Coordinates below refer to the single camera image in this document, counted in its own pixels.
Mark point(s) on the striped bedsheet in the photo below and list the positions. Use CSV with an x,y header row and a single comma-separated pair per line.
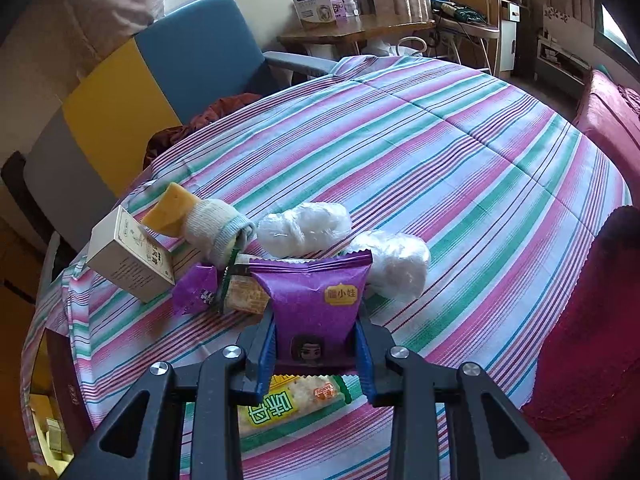
x,y
425,160

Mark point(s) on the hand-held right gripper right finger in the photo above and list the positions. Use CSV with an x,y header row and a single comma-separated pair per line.
x,y
364,365

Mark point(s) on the wooden side table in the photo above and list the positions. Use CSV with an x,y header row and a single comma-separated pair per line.
x,y
360,30

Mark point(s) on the white and blue carton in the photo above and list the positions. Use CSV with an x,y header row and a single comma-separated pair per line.
x,y
312,5

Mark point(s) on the crumpled white plastic bag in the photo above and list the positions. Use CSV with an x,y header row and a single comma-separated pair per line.
x,y
395,260
305,225

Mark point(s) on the dark red cloth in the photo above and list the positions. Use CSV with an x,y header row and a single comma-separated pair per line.
x,y
215,110

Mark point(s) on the grey yellow blue armchair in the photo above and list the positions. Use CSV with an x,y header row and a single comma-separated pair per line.
x,y
200,45

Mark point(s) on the small purple snack packet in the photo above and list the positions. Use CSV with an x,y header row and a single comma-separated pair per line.
x,y
195,290

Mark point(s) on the white cabinet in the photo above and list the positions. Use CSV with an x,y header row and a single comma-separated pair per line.
x,y
512,40

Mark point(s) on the yellow-green label cracker packet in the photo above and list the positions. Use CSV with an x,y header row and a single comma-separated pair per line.
x,y
295,402

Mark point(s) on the white carton box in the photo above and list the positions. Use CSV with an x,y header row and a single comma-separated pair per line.
x,y
127,260

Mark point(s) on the green-edged cracker packet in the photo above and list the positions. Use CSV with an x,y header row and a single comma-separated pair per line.
x,y
242,295

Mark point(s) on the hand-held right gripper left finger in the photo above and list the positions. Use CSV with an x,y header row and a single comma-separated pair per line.
x,y
265,360

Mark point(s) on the red blanket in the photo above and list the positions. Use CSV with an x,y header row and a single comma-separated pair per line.
x,y
590,335

